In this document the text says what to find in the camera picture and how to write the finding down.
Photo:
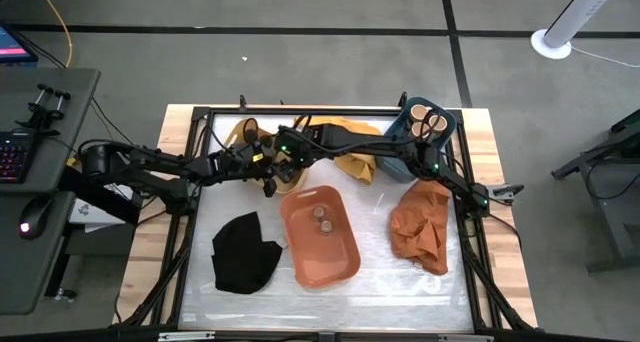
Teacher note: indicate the dark computer monitor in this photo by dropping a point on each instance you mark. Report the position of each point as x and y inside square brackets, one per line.
[12, 44]

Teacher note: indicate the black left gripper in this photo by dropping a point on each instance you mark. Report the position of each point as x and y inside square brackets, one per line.
[247, 162]

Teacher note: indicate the black cloth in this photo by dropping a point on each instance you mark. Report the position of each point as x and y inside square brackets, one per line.
[242, 257]

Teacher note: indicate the orange cloth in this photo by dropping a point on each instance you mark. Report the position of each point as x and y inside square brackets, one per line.
[420, 227]

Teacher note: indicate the black computer mouse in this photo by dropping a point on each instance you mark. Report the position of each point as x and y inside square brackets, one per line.
[34, 218]

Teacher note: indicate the yellow cloth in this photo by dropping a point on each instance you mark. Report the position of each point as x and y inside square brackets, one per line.
[357, 164]

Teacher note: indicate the grey clamp bracket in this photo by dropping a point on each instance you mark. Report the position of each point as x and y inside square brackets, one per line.
[507, 192]

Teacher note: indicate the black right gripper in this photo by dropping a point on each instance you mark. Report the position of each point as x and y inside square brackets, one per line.
[295, 149]

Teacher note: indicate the black metal side stand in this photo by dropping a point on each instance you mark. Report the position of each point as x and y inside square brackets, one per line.
[610, 182]

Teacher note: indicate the white plastic table cover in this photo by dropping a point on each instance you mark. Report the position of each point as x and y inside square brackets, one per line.
[380, 297]

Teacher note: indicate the backlit black keyboard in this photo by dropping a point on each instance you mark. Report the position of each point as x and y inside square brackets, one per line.
[14, 157]

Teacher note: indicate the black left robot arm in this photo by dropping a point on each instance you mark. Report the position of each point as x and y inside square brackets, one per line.
[150, 162]

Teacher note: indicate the grey side desk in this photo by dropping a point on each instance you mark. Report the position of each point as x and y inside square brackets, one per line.
[30, 277]

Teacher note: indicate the white paper with logo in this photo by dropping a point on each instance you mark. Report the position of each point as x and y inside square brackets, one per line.
[95, 214]

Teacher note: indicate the white fan stand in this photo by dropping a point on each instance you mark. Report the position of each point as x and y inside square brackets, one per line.
[575, 17]

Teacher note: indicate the black clamp stand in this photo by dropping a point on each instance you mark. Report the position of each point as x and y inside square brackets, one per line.
[46, 107]

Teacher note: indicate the salmon orange plastic bin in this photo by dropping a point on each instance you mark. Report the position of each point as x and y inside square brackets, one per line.
[325, 262]

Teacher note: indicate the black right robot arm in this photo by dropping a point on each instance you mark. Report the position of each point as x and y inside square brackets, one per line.
[370, 139]

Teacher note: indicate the black aluminium table frame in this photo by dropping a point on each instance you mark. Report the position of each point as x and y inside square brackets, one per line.
[472, 262]

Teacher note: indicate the blue plastic bin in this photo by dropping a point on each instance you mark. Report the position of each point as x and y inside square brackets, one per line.
[395, 169]

